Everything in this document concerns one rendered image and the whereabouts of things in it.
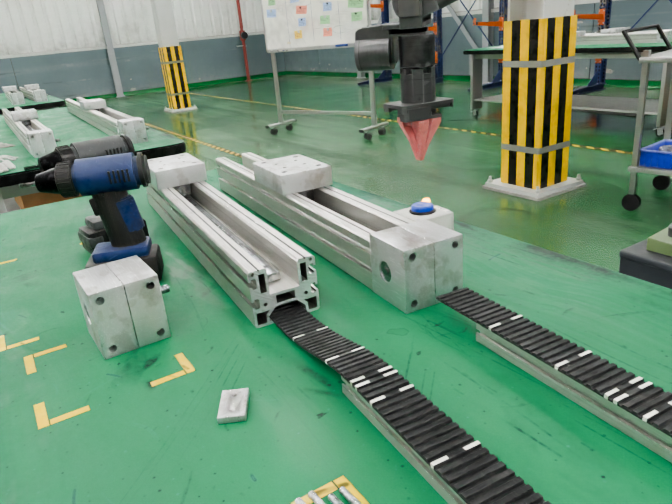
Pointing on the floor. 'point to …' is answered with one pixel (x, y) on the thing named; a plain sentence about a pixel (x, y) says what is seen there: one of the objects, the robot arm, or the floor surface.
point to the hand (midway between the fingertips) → (419, 155)
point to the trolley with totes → (660, 163)
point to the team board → (359, 13)
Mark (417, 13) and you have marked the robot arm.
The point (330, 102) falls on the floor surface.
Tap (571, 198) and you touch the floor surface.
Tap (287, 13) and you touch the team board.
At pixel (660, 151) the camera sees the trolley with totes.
